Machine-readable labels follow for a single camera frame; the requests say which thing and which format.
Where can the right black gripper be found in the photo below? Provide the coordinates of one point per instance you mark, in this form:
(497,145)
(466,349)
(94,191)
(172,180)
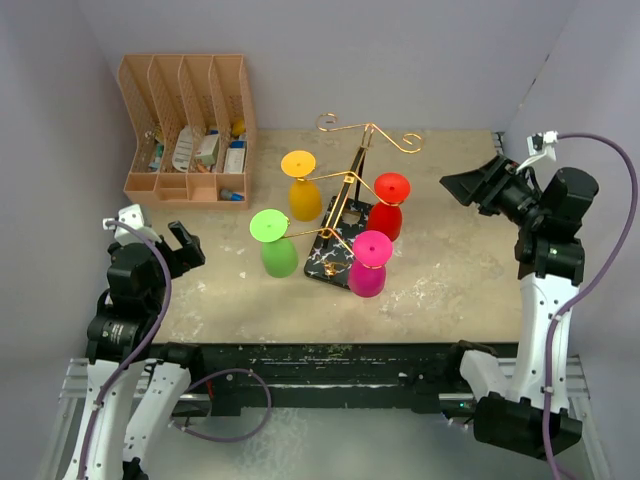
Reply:
(486,184)

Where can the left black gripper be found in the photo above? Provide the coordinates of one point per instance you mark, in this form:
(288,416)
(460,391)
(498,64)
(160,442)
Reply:
(183,258)

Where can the red plastic wine glass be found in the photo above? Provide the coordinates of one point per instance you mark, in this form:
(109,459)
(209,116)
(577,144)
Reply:
(392,189)

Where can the magenta plastic wine glass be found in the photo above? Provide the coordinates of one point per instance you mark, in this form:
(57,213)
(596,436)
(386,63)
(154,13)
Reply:
(367,275)

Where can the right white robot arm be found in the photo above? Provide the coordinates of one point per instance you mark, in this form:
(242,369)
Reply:
(527,412)

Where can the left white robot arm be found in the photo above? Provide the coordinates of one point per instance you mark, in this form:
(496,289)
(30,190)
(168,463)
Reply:
(129,396)

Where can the green plastic wine glass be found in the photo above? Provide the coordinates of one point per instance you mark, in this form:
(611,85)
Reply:
(278,253)

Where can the yellow plastic wine glass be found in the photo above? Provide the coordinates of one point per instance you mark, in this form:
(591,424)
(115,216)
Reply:
(305,199)

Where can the black marble rack base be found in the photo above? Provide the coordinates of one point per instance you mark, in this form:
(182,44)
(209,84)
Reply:
(328,260)

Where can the grey blue marker cap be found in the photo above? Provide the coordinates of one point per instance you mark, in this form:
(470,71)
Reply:
(229,195)

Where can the white printed packet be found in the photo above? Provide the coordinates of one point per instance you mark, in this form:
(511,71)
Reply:
(181,156)

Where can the peach plastic desk organizer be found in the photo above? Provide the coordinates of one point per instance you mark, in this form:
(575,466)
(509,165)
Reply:
(195,128)

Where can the white blue box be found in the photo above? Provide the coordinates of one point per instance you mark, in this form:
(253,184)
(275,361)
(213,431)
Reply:
(235,157)

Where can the white medicine box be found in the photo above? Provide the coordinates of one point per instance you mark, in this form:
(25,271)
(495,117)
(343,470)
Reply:
(207,151)

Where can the yellow small object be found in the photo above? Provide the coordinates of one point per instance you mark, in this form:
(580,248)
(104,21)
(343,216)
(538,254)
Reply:
(238,128)

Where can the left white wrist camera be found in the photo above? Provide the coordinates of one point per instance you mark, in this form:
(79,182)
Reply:
(136,217)

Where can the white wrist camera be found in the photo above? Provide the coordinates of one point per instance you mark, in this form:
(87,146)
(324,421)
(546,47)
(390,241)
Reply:
(136,217)
(541,148)

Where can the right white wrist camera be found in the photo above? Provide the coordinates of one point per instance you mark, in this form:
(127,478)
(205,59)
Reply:
(541,148)

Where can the gold wire glass rack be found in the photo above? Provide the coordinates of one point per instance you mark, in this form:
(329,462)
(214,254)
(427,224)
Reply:
(411,143)

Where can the black metal base frame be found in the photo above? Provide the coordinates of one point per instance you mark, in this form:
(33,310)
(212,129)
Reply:
(419,377)

